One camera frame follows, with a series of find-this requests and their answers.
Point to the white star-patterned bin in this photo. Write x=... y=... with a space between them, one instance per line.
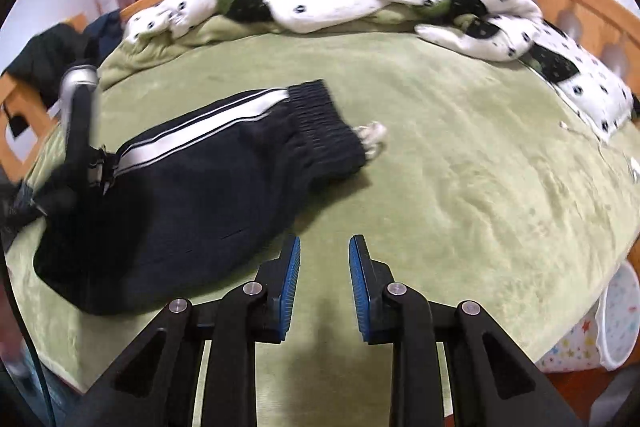
x=606 y=335

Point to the navy garment on footboard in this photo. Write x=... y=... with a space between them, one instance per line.
x=106 y=33

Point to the black jacket on footboard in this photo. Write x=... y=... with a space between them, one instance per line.
x=46 y=57

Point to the wooden bed frame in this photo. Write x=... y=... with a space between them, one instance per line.
x=604 y=27

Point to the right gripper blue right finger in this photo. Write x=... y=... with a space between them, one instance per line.
x=491 y=380

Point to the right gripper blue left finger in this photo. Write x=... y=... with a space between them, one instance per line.
x=197 y=362

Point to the green fleece bed blanket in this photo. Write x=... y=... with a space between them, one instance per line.
x=489 y=188

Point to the white floral quilt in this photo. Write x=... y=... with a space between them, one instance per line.
x=491 y=30

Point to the black pants with white stripe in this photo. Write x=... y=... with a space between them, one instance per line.
x=186 y=202

